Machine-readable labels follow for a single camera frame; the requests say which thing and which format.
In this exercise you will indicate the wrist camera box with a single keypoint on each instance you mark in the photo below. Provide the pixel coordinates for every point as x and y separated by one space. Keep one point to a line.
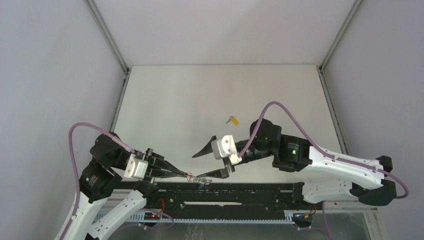
225 147
136 167

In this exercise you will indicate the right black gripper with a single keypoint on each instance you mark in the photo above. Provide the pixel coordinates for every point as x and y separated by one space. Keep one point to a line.
222 174

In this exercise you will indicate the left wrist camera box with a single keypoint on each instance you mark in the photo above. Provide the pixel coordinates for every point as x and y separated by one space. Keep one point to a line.
136 167

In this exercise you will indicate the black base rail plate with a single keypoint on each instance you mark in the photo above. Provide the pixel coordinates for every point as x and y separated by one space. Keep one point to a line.
229 201

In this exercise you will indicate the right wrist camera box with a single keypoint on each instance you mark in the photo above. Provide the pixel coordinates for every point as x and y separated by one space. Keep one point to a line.
225 147

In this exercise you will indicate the red tag keyring with chain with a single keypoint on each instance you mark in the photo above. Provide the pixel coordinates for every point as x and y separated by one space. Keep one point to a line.
196 179

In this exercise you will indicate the white cable duct strip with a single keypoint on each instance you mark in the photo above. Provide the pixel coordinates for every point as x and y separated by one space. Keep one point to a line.
139 217

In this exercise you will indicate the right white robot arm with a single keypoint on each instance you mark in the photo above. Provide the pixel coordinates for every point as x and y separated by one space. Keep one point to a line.
356 179

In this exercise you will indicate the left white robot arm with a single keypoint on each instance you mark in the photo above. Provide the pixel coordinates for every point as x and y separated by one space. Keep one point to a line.
98 181

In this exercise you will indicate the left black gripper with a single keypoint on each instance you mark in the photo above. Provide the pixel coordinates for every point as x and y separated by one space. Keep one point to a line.
159 162

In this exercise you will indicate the yellow tagged key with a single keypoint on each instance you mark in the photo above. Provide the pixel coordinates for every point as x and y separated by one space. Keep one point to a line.
232 119

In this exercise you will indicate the small circuit board with leds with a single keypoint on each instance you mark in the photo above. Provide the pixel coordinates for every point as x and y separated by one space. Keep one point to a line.
151 216

